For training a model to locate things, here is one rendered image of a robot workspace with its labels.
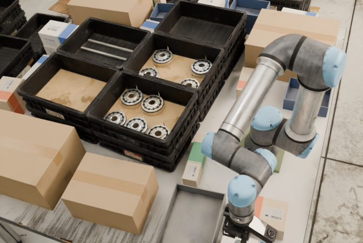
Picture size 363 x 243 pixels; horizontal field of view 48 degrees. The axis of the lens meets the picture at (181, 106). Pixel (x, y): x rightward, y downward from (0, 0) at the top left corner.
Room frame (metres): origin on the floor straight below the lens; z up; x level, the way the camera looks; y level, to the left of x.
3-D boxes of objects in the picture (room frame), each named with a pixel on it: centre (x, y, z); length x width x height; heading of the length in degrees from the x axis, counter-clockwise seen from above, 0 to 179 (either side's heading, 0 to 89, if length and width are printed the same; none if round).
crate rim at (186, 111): (1.19, 0.17, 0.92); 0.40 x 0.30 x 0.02; 57
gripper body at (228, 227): (0.55, -0.12, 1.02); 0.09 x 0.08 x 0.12; 62
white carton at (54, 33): (1.90, 0.60, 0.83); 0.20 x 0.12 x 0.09; 61
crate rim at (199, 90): (1.45, 0.00, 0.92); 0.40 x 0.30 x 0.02; 57
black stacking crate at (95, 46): (1.66, 0.34, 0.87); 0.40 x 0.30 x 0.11; 57
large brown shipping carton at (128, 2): (2.14, 0.32, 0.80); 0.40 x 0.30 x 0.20; 64
